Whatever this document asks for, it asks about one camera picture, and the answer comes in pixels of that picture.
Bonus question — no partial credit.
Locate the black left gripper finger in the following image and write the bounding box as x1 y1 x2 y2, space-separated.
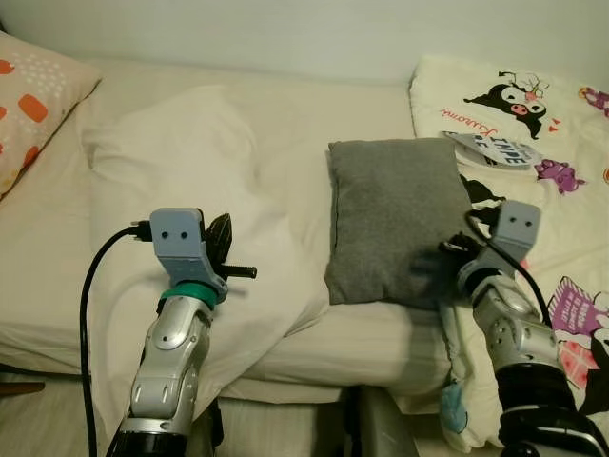
206 212 235 264

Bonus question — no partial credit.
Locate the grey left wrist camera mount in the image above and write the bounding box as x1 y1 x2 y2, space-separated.
149 208 229 287

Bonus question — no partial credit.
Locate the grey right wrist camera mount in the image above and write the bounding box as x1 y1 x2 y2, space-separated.
495 200 541 272

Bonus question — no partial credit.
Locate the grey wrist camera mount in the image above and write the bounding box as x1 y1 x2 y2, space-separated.
149 208 229 287
495 200 541 272

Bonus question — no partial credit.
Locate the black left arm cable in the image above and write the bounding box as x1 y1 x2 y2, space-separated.
79 222 155 457

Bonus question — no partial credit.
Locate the orange patterned pillow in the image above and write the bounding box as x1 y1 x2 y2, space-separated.
0 30 103 201

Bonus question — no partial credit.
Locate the cream cartoon print blanket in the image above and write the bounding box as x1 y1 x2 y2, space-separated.
409 54 609 453

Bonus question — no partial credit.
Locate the grey square pillow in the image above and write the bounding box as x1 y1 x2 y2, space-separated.
324 138 474 310

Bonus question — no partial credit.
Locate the bed with cream sheet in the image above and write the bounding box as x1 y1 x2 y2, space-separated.
0 57 609 420

